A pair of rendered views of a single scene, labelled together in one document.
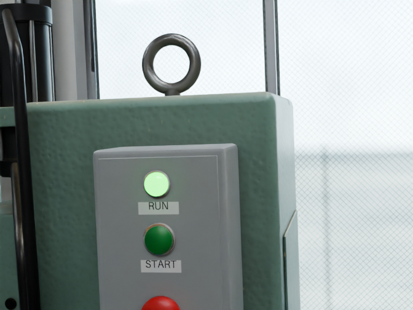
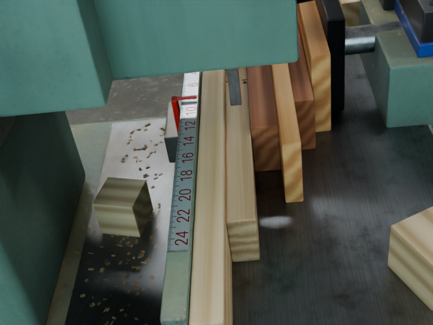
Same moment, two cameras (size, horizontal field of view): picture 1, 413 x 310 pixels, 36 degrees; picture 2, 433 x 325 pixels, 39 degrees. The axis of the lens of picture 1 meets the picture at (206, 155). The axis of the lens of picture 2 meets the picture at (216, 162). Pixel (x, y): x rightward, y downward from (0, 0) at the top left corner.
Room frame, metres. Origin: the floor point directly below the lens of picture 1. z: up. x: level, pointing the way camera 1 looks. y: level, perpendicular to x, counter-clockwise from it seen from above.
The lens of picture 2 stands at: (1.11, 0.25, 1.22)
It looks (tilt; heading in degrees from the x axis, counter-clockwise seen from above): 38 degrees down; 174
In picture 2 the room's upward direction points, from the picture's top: 9 degrees counter-clockwise
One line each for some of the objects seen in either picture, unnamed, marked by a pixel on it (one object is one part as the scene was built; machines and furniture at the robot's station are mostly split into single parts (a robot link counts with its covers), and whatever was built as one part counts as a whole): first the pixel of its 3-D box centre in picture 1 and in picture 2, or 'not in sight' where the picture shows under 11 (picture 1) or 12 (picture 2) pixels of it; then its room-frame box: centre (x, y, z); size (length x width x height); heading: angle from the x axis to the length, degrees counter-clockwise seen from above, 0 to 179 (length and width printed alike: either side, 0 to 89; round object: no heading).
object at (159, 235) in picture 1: (158, 240); not in sight; (0.46, 0.04, 1.42); 0.02 x 0.01 x 0.02; 78
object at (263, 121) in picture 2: not in sight; (259, 75); (0.61, 0.35, 0.92); 0.23 x 0.02 x 0.04; 168
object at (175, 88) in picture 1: (171, 66); not in sight; (0.63, 0.03, 1.55); 0.06 x 0.02 x 0.06; 78
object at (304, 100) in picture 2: not in sight; (293, 60); (0.60, 0.39, 0.93); 0.22 x 0.02 x 0.05; 168
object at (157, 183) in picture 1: (156, 184); not in sight; (0.46, 0.04, 1.46); 0.02 x 0.01 x 0.02; 78
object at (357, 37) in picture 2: not in sight; (362, 39); (0.63, 0.45, 0.95); 0.09 x 0.07 x 0.09; 168
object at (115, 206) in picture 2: not in sight; (124, 206); (0.64, 0.20, 0.82); 0.04 x 0.04 x 0.04; 65
